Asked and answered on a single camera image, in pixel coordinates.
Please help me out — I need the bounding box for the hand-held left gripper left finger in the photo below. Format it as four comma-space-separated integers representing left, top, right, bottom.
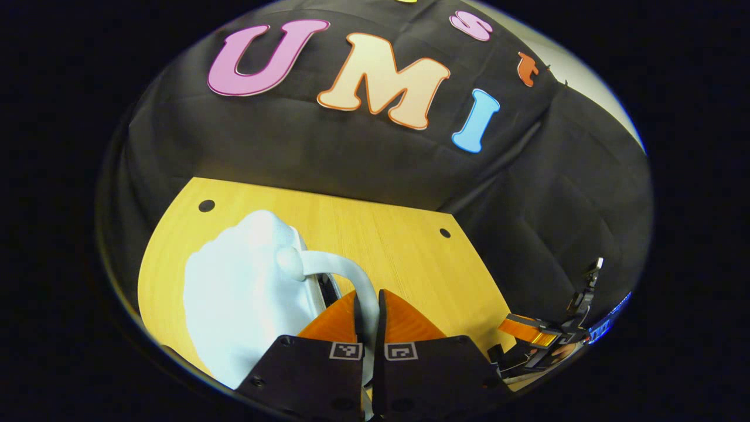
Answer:
236, 290, 365, 422

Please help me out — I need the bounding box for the black backdrop cloth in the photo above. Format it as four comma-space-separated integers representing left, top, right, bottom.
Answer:
97, 0, 654, 352

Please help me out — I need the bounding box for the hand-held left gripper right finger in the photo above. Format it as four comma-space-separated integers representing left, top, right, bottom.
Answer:
372, 289, 513, 418

